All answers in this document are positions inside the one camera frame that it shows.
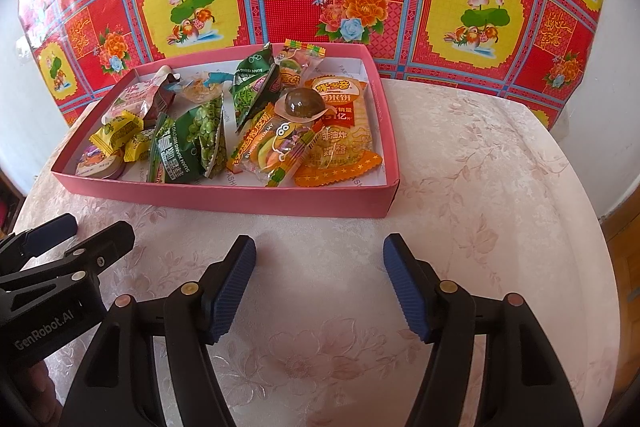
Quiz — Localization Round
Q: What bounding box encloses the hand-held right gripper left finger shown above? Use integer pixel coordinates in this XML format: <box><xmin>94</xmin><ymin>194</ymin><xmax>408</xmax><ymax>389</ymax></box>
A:
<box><xmin>60</xmin><ymin>235</ymin><xmax>257</xmax><ymax>427</ymax></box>

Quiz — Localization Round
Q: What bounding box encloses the blue clear candy packet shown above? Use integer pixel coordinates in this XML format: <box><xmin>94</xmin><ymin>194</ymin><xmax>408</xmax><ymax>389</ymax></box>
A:
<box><xmin>180</xmin><ymin>72</ymin><xmax>236</xmax><ymax>102</ymax></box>

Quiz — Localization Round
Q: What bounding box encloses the small orange clear candy packet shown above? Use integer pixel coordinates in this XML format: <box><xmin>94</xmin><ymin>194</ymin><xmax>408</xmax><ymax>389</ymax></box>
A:
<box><xmin>277</xmin><ymin>39</ymin><xmax>327</xmax><ymax>90</ymax></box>

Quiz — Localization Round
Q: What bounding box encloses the person's left hand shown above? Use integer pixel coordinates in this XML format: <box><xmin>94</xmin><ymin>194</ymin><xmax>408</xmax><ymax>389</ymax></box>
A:
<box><xmin>20</xmin><ymin>357</ymin><xmax>66</xmax><ymax>427</ymax></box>

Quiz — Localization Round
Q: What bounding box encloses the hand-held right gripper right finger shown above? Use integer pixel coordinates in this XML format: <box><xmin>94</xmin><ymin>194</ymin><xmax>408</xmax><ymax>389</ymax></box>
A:
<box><xmin>383</xmin><ymin>233</ymin><xmax>583</xmax><ymax>427</ymax></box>

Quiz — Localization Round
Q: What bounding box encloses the pink and maroon snack pouch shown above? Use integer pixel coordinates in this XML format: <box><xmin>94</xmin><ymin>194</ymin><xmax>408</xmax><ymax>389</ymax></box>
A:
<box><xmin>107</xmin><ymin>66</ymin><xmax>183</xmax><ymax>128</ymax></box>

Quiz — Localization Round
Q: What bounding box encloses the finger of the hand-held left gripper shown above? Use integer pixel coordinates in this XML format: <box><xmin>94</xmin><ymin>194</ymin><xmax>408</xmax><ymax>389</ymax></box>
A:
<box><xmin>0</xmin><ymin>221</ymin><xmax>136</xmax><ymax>295</ymax></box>
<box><xmin>0</xmin><ymin>213</ymin><xmax>78</xmax><ymax>267</ymax></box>

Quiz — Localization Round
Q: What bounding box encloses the orange burger gummy packet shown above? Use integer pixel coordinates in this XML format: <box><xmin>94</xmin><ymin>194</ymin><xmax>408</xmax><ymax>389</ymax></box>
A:
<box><xmin>227</xmin><ymin>104</ymin><xmax>331</xmax><ymax>188</ymax></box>

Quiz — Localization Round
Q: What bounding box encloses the green pea snack packet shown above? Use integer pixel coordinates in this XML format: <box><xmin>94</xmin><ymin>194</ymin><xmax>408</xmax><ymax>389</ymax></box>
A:
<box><xmin>147</xmin><ymin>94</ymin><xmax>228</xmax><ymax>184</ymax></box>
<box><xmin>230</xmin><ymin>43</ymin><xmax>281</xmax><ymax>128</ymax></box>

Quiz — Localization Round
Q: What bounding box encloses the brown domed jelly cup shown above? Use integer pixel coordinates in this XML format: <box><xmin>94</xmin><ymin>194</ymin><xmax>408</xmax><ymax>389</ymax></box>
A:
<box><xmin>272</xmin><ymin>88</ymin><xmax>341</xmax><ymax>122</ymax></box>

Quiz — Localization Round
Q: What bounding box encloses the orange rice cracker packet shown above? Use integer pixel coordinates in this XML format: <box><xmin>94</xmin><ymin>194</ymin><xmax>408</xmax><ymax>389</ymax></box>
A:
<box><xmin>295</xmin><ymin>77</ymin><xmax>383</xmax><ymax>188</ymax></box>

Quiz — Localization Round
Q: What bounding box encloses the pink cardboard box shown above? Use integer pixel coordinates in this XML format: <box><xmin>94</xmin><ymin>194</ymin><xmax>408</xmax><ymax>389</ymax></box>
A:
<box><xmin>51</xmin><ymin>43</ymin><xmax>401</xmax><ymax>219</ymax></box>

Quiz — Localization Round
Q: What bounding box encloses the small purple jelly cup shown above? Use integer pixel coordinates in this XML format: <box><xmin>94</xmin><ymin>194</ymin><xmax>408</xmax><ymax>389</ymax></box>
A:
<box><xmin>76</xmin><ymin>146</ymin><xmax>126</xmax><ymax>180</ymax></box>

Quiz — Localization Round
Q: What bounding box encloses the yellow candy packet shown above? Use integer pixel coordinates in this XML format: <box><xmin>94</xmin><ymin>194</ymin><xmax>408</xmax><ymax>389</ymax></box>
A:
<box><xmin>122</xmin><ymin>129</ymin><xmax>157</xmax><ymax>162</ymax></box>
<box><xmin>90</xmin><ymin>114</ymin><xmax>146</xmax><ymax>152</ymax></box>

